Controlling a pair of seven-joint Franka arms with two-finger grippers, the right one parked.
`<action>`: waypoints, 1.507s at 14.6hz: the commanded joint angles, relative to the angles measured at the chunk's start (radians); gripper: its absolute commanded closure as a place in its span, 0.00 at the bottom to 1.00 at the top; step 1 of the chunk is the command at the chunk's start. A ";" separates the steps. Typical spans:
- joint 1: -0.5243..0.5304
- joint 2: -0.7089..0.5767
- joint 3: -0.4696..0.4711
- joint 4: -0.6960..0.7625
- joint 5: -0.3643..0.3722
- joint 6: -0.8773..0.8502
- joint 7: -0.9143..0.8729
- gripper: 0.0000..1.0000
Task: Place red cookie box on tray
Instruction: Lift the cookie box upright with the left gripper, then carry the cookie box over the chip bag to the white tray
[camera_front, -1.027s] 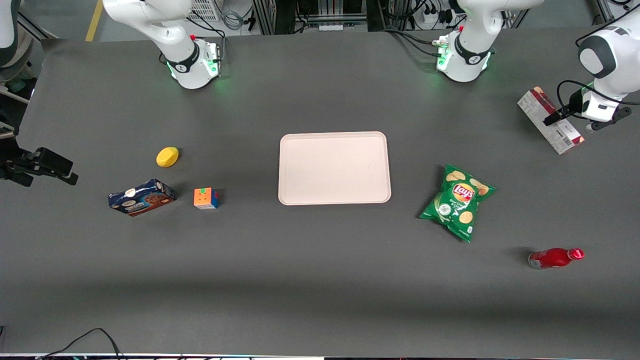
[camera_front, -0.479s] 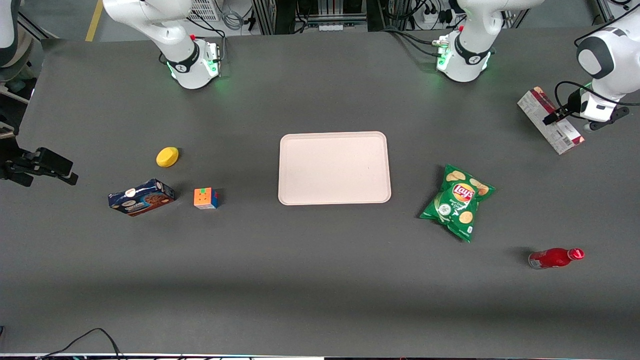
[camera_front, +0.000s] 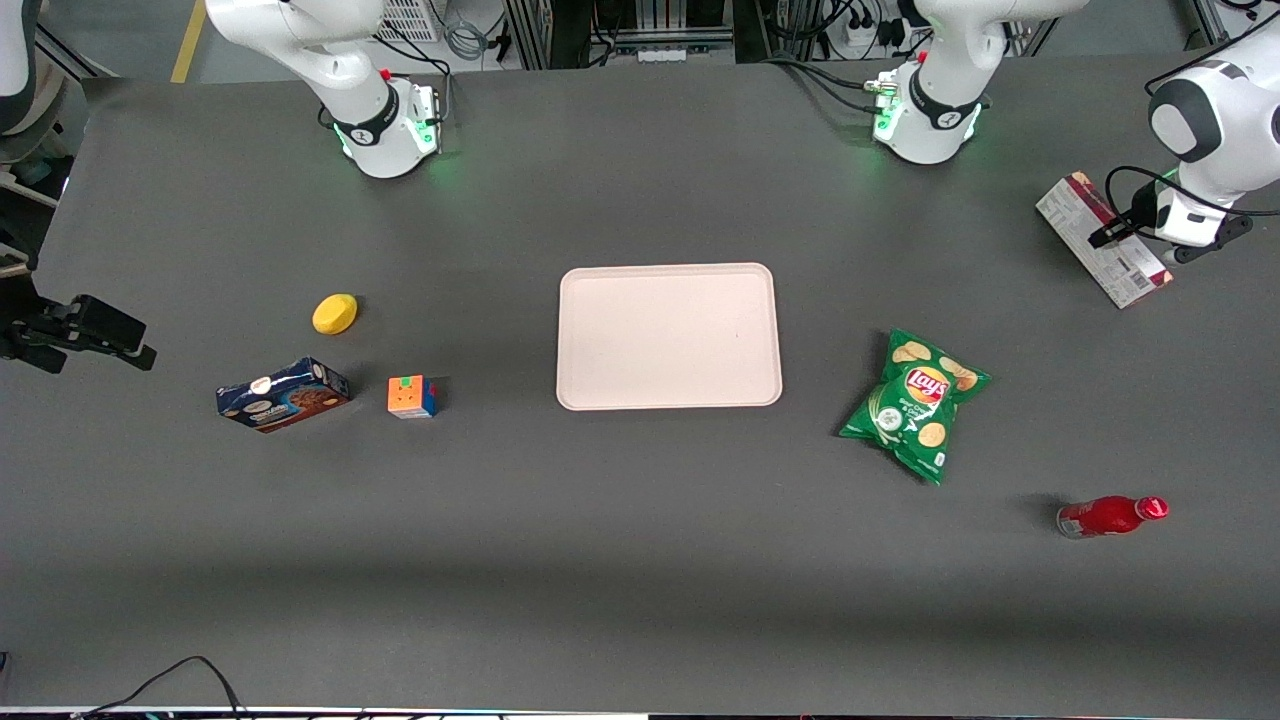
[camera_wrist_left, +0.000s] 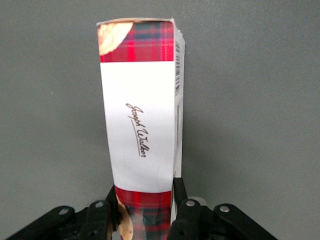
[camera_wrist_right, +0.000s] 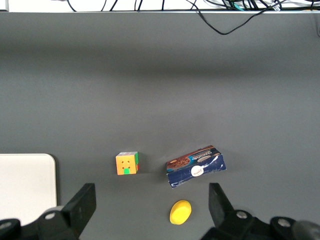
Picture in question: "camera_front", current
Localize white perforated box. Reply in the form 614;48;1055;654
374;0;443;44

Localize black cable at right base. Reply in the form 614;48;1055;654
318;30;456;133

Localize colourful puzzle cube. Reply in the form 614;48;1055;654
387;374;439;420

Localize aluminium frame rack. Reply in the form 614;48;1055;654
503;0;739;71

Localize green Lay's chips bag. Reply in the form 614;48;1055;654
838;328;991;486

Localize white power strip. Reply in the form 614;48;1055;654
825;0;913;53

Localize red cookie box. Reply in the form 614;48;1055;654
1035;172;1174;311

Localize red bottle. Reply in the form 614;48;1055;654
1056;495;1170;540

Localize black cables at left base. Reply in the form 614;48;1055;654
765;55;901;119

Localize yellow oval object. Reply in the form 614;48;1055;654
311;293;359;336

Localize black cable at table edge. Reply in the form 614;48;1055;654
78;655;247;720

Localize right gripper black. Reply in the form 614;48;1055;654
0;294;158;375

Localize grey coiled cable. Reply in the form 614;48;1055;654
438;0;493;63

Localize blue cookie box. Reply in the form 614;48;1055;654
215;357;352;434

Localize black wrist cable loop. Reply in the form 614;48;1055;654
1104;164;1280;219

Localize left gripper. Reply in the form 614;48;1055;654
1087;184;1254;265

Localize cream plastic tray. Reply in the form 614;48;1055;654
556;263;784;412

